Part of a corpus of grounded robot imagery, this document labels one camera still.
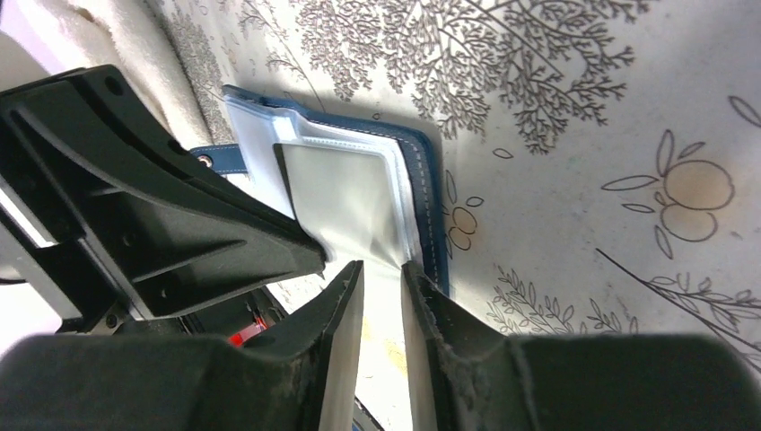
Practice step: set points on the blue leather card holder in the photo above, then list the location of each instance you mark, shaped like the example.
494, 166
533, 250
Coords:
363, 189

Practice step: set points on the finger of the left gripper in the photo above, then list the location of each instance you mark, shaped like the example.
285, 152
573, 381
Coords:
111, 97
148, 226

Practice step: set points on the floral patterned bed sheet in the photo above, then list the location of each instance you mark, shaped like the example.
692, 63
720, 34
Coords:
599, 160

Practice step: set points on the folded white towel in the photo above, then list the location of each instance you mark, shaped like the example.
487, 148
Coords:
123, 34

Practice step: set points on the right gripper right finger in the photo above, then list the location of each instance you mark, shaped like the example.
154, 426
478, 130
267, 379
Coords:
464, 375

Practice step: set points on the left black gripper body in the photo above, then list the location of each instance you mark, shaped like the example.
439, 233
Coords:
59, 268

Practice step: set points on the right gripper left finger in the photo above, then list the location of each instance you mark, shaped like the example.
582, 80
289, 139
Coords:
299, 374

